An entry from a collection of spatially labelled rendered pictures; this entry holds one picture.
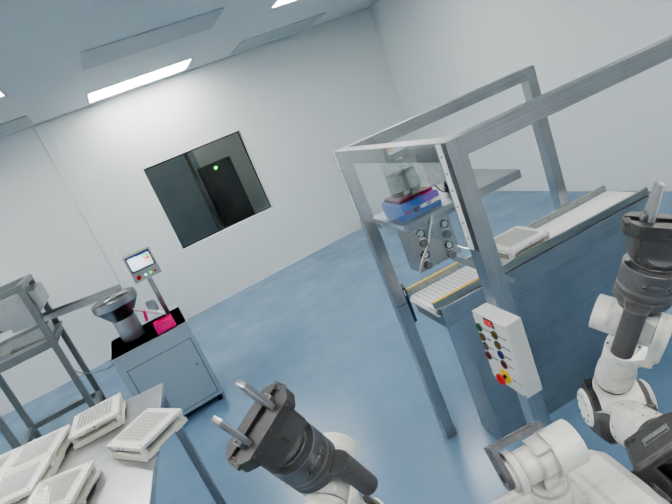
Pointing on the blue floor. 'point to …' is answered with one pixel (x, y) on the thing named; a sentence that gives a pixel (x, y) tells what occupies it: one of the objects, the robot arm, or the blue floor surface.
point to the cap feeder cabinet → (167, 364)
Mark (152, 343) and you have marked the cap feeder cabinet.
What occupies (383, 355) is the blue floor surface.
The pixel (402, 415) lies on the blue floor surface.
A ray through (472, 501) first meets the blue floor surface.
